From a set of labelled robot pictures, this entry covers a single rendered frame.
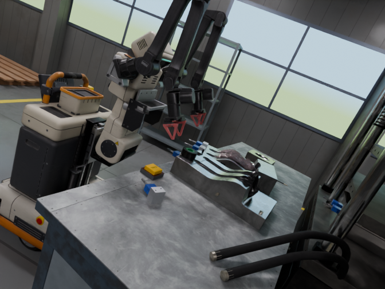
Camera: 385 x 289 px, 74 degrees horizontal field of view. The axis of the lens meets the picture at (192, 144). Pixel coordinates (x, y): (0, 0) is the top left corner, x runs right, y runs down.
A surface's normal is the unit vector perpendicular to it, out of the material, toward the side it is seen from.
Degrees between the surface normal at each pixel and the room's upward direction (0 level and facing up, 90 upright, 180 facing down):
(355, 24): 90
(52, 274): 90
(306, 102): 90
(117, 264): 0
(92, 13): 90
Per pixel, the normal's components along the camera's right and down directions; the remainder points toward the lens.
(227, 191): -0.47, 0.09
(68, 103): -0.29, 0.23
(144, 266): 0.37, -0.88
